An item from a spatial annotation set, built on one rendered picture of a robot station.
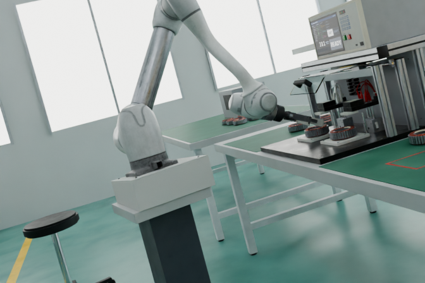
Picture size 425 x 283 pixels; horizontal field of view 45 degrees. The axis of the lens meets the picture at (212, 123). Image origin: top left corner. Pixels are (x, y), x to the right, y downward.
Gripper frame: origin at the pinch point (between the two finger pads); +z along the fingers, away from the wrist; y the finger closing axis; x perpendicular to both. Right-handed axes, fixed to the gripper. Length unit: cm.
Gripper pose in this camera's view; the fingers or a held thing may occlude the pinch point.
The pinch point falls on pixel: (314, 122)
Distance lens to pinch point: 238.9
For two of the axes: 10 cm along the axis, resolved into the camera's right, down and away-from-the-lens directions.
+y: 2.5, 0.2, -9.7
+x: 2.2, -9.7, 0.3
